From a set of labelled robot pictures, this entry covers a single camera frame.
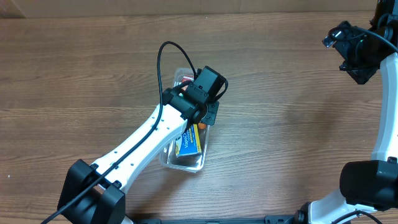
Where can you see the clear plastic container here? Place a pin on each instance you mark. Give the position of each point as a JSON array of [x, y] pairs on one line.
[[186, 161]]

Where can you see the red Panadol box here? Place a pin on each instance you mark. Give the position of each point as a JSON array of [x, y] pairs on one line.
[[185, 81]]

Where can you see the blue yellow cough drops box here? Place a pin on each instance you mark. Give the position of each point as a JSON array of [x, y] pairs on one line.
[[188, 144]]

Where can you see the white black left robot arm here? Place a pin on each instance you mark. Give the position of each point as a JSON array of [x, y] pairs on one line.
[[96, 193]]

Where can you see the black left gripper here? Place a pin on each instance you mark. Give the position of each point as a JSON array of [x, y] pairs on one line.
[[212, 112]]

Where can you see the orange tablet tube white cap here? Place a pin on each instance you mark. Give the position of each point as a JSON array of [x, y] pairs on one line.
[[201, 126]]

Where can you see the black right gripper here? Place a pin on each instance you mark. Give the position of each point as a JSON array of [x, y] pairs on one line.
[[337, 38]]

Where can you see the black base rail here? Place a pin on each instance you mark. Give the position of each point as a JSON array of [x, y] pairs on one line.
[[211, 220]]

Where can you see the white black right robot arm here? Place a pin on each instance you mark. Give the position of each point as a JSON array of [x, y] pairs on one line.
[[368, 185]]

